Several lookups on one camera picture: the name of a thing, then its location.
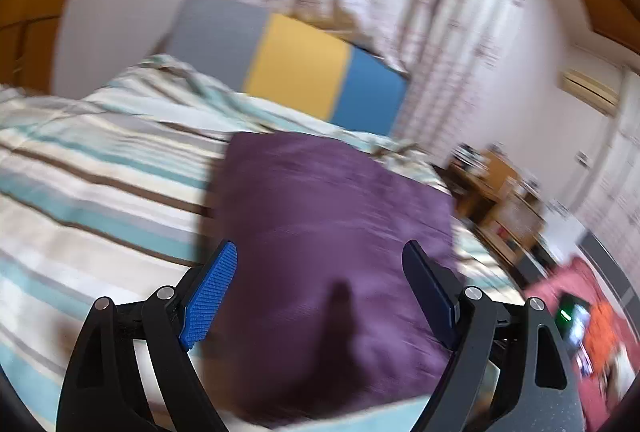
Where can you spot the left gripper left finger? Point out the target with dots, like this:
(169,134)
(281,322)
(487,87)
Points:
(103,390)

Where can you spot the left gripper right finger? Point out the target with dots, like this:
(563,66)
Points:
(508,368)

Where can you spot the purple quilted down jacket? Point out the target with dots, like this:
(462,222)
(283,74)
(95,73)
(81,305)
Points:
(319,319)

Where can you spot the pink red cloth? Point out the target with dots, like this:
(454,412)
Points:
(601,345)

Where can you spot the wooden chair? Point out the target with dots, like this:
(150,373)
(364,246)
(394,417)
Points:
(511,228)

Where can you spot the striped duvet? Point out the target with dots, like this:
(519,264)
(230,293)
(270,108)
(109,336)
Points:
(95,202)

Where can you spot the wooden desk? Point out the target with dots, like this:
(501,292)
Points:
(479,181)

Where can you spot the striped pillow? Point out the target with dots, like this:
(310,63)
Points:
(167,89)

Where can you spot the grey yellow blue headboard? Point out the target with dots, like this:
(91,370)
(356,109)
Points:
(288,62)

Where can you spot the wall air conditioner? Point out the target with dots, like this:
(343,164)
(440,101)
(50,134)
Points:
(600,97)

